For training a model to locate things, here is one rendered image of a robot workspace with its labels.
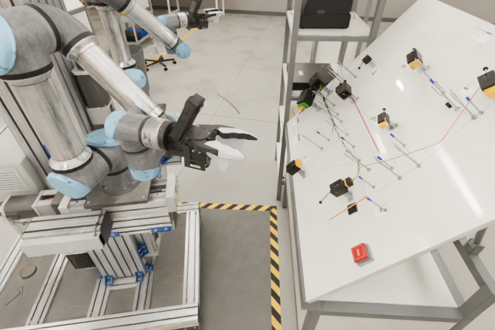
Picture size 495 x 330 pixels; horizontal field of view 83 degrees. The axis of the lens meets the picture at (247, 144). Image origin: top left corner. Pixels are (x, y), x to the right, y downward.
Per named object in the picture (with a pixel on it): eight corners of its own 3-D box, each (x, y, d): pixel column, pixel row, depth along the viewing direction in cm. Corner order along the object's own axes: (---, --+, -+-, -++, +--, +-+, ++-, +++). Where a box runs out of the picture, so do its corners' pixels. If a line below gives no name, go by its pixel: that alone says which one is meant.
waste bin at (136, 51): (122, 101, 395) (109, 57, 357) (118, 88, 427) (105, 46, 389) (155, 93, 412) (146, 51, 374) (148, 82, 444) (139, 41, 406)
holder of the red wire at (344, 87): (358, 85, 148) (344, 73, 144) (359, 102, 139) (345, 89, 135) (350, 90, 151) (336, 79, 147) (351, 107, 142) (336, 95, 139)
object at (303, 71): (288, 90, 191) (289, 82, 187) (285, 70, 219) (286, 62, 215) (336, 92, 190) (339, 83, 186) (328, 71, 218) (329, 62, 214)
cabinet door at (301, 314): (297, 336, 134) (308, 299, 110) (289, 236, 177) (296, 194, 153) (303, 336, 134) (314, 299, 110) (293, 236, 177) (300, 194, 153)
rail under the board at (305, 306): (300, 309, 106) (303, 302, 102) (284, 130, 199) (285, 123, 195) (315, 310, 106) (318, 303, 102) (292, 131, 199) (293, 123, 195)
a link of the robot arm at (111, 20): (122, 96, 143) (84, -29, 110) (116, 85, 153) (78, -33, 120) (146, 90, 149) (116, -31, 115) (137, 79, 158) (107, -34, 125)
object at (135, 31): (140, 52, 547) (124, -10, 481) (116, 51, 554) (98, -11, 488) (160, 37, 624) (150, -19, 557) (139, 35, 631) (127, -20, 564)
